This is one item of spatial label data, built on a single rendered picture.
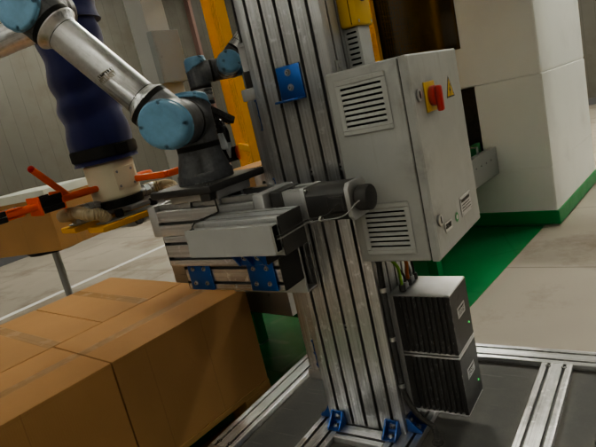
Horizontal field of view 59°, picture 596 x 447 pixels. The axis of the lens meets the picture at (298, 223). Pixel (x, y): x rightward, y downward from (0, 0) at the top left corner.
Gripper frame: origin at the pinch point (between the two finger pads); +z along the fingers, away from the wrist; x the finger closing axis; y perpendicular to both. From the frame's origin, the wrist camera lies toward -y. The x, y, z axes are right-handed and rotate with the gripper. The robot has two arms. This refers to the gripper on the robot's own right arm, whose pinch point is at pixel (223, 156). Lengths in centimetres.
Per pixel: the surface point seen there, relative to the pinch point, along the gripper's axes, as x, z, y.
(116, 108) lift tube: -17.0, -23.9, 26.1
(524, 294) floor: 54, 106, -128
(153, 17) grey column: -121, -80, -80
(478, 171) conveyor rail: 7, 55, -205
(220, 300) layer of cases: -7, 52, 13
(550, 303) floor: 69, 106, -119
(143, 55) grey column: -132, -60, -74
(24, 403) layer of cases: -11, 52, 85
